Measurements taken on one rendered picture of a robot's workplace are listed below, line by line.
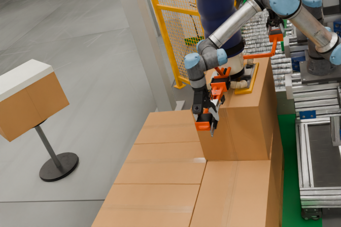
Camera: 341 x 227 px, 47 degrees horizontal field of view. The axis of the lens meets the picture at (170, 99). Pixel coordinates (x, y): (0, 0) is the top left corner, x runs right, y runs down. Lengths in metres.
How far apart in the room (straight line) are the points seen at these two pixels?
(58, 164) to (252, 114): 2.28
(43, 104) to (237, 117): 1.84
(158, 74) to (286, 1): 2.26
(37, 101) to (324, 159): 2.31
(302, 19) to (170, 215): 1.25
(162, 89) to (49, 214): 1.56
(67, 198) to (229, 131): 1.79
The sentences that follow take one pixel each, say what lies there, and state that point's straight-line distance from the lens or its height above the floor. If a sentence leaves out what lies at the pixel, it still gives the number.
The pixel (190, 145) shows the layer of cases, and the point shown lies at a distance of 2.68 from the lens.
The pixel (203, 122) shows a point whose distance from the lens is 1.88.
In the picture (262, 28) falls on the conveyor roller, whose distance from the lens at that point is 4.11.
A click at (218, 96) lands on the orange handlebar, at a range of 2.08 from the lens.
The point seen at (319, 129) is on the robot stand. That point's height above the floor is 0.21.
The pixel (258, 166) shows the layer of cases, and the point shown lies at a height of 0.54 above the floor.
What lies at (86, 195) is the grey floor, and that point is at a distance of 3.53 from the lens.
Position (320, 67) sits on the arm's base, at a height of 1.08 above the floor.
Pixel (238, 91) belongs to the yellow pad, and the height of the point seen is 0.96.
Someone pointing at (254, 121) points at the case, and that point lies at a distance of 2.25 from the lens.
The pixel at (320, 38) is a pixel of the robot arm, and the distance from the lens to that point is 1.95.
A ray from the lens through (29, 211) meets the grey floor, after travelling 3.72.
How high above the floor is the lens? 2.16
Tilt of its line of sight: 30 degrees down
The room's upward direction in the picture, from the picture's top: 18 degrees counter-clockwise
